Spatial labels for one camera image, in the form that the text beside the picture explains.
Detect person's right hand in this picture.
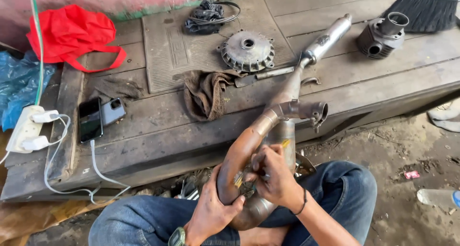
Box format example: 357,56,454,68
244,144,305,214

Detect person's left hand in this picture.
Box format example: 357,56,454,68
184,163,246,246

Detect metal motorcycle exhaust pipe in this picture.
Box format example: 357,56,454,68
216,13,353,231

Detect black wrist band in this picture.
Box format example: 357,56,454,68
292,188,308,216

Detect person's blue jeans legs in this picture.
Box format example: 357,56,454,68
88,160,378,246

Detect wooden platform bench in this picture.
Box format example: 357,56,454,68
0,0,460,203

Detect flat metal bar tool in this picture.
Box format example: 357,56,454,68
234,66,295,88

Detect dirty brown rag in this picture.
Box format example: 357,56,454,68
182,69,248,122

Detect green wrist watch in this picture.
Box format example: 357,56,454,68
168,227,187,246

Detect round metal engine cover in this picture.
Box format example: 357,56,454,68
216,29,276,73

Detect grey ribbed rubber mat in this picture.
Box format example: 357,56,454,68
142,0,297,94

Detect grey smartphone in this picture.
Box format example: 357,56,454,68
100,97,127,126

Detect dirty grey rag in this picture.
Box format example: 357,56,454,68
89,76,144,104

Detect grey engine cylinder block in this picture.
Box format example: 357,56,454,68
356,12,410,60

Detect black smartphone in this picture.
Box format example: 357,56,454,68
78,97,104,143

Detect clear plastic bottle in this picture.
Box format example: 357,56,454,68
417,188,460,209

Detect white sandal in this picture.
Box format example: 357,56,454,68
427,99,460,133

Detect white phone charger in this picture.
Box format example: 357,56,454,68
31,110,60,123
21,135,50,151

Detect black bristle broom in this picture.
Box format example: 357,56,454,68
380,0,460,34

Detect brown cardboard sheet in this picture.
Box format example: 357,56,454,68
0,130,115,246

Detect red cloth bag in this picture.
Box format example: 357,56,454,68
26,4,127,73

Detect white power strip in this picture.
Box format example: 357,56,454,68
6,105,46,154

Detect blue plastic sheet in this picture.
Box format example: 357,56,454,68
0,50,57,132

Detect black plastic bag with cables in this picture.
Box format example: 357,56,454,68
183,0,241,35

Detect white charging cable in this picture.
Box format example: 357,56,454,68
0,114,131,205

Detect green white power cord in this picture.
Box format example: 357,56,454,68
29,0,44,106

